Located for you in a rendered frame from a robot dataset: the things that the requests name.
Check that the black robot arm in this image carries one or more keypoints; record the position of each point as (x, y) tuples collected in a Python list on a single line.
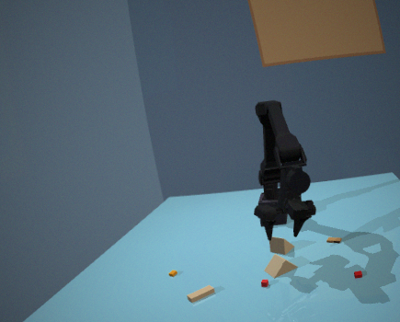
[(281, 147)]

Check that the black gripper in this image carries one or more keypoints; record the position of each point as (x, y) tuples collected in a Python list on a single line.
[(267, 213)]

